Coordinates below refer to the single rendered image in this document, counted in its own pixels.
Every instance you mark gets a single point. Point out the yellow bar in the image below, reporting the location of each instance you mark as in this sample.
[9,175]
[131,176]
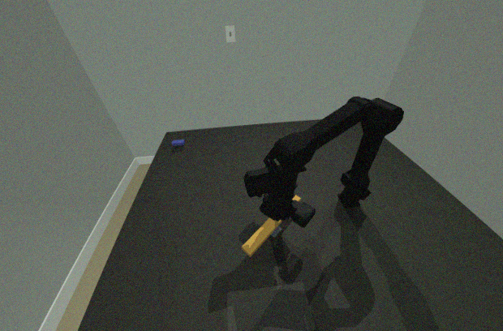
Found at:
[258,238]

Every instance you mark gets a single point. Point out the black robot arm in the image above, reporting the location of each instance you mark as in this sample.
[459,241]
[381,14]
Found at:
[378,118]

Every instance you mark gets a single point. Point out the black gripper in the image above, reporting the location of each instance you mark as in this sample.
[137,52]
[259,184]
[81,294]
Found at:
[301,214]

